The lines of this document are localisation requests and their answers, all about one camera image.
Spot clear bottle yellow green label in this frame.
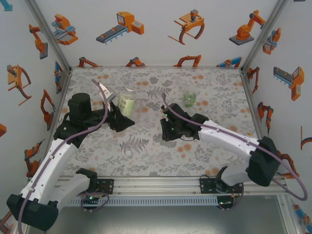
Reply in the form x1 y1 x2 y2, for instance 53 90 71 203
117 87 136 118

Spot small green-tinted plastic cup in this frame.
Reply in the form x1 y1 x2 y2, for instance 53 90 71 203
183 90 198 109

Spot grey floral table cloth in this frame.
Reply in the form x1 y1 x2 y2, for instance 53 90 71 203
48 67 278 177

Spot aluminium table side rail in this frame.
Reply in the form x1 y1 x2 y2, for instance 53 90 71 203
40 68 74 159
240 68 269 138

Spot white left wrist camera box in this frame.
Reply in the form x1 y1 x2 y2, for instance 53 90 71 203
98 82 119 104

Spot thin aluminium rear rail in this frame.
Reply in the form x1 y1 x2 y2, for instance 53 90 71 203
69 65 244 69

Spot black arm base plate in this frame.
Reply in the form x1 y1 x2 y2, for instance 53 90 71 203
199 175 244 195
70 178 115 195

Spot wide aluminium mounting rail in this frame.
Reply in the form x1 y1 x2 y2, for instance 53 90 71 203
26 176 290 197

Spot aluminium frame post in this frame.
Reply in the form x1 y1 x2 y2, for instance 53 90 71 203
240 0 290 74
24 0 73 74

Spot white slotted cable duct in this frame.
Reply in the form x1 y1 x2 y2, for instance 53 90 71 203
58 196 219 207

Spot aluminium frame leg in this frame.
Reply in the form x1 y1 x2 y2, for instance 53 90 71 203
276 195 300 234

